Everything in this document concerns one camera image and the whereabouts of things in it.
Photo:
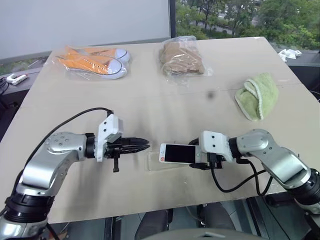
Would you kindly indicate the clear plastic sneaker bag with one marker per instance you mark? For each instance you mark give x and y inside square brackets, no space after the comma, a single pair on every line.
[75,75]

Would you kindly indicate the white projection screen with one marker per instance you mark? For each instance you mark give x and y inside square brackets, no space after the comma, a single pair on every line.
[85,22]

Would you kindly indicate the dark rounded shape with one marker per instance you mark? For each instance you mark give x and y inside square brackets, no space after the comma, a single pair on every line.
[153,225]
[216,220]

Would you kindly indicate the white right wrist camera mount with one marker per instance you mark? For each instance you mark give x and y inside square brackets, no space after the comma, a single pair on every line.
[215,145]

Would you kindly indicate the clear plastic phone case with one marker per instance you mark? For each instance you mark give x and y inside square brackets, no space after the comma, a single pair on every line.
[155,165]

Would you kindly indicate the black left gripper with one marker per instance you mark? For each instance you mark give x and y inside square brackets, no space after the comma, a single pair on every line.
[115,150]

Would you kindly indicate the green folded towel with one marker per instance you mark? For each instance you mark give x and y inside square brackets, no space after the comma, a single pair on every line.
[265,97]

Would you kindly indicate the black window frame post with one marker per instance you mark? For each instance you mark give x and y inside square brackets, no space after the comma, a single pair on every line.
[172,17]

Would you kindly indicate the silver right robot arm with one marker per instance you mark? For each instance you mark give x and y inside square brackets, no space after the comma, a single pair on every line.
[272,155]

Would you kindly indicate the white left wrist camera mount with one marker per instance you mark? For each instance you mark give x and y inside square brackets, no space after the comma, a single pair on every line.
[110,127]

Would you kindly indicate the white smartphone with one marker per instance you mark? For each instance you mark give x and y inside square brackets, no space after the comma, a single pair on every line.
[180,153]

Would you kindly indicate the white crumpled plastic wrap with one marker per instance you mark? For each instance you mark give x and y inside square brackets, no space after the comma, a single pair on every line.
[288,53]

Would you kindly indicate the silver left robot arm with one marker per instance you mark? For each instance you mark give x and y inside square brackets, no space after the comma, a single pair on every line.
[40,165]

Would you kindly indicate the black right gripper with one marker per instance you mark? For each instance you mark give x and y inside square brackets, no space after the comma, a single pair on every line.
[215,161]

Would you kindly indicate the white power strip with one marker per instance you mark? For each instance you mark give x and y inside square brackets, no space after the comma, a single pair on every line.
[16,79]

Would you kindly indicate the orange white canvas sneaker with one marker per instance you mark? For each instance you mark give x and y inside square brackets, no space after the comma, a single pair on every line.
[92,66]
[100,51]

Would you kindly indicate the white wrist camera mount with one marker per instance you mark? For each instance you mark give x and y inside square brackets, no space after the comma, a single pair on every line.
[215,145]
[110,127]

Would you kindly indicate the brown folded cloth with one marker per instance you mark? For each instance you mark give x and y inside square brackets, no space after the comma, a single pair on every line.
[181,58]

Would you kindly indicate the clear plastic cloth bag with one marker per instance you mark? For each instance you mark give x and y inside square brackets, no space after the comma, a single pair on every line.
[182,80]

